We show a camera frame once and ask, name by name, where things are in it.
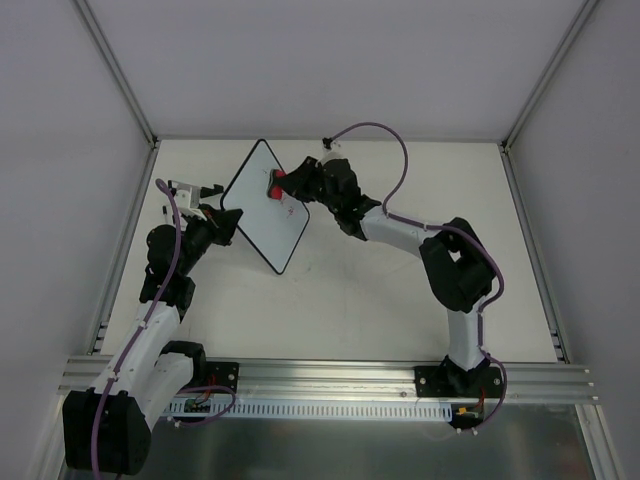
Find red bone-shaped eraser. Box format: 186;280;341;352
267;169;286;201

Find small black-framed whiteboard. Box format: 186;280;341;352
221;139;310;275

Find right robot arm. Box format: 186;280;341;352
267;157;497;396

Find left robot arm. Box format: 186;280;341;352
62;204;243;475

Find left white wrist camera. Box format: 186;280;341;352
167;180;207;221

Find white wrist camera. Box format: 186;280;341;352
167;180;207;221
320;137;343;164

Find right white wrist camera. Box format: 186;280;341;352
320;137;343;164

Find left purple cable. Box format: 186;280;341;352
89;178;184;476

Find purple cable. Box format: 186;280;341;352
89;178;184;476
322;121;509;435

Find aluminium mounting rail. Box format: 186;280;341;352
57;353;601;406

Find white slotted cable duct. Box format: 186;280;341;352
162;395;453;423

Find left aluminium frame post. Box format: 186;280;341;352
71;0;158;148

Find aluminium frame post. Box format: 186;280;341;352
501;0;601;152
71;0;158;148

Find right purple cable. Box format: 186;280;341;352
322;121;509;435

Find right aluminium frame post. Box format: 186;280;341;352
501;0;601;152

